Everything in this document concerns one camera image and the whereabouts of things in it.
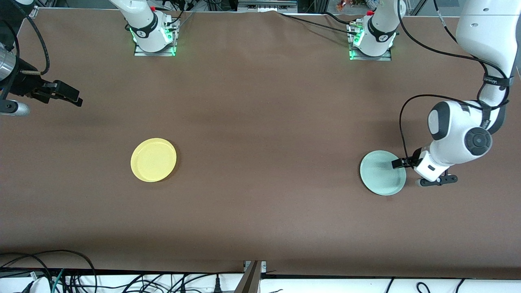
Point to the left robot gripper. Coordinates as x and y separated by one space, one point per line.
415 156

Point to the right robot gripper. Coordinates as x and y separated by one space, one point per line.
25 85

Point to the pale green round plate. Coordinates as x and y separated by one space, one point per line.
380 175

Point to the yellow round plate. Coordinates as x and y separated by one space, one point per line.
153 160

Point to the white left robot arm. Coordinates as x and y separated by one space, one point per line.
480 24

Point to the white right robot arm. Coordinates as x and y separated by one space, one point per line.
142 20

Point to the brown table cover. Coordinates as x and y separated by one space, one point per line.
260 101

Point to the colourful small objects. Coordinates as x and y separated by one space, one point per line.
350 4

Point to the metal corner bracket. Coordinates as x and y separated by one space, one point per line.
34 12

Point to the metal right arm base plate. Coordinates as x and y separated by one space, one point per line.
154 53

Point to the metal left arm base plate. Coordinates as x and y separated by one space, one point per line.
372 58

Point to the aluminium frame post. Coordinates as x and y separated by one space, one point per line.
250 278

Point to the aluminium profile rail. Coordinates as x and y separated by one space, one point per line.
264 5

